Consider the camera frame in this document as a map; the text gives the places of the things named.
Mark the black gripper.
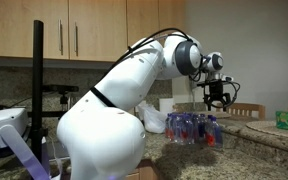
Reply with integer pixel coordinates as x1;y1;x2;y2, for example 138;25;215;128
203;79;232;112

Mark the Fiji water bottle blue cap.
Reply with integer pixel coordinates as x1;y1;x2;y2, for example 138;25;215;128
174;113;186;145
165;113;176;143
205;114;224;149
196;113;208;145
184;113;197;146

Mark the wooden dining chair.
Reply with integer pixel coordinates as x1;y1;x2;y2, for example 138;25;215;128
215;102;267;122

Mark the white plastic bag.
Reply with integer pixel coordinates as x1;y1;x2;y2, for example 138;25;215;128
136;101;168;134

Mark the black vertical pole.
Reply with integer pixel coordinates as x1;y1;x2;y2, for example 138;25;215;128
30;19;46;164

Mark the white VR headset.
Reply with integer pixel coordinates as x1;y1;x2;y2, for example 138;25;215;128
0;107;52;180

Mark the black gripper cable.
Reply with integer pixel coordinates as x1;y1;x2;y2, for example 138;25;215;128
228;80;242;108

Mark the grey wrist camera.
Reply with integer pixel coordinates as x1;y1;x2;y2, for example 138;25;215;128
213;74;235;83

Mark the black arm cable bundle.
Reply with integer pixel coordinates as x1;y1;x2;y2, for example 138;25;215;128
89;27;205;109

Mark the black strap on arm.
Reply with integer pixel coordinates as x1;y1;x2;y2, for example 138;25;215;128
89;86;117;109

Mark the wooden wall cabinet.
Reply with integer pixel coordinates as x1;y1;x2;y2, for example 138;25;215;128
0;0;186;63

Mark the metal cabinet handle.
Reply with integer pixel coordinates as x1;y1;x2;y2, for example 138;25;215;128
73;21;80;57
58;18;64;56

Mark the black stereo camera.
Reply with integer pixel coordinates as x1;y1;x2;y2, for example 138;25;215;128
42;84;80;95

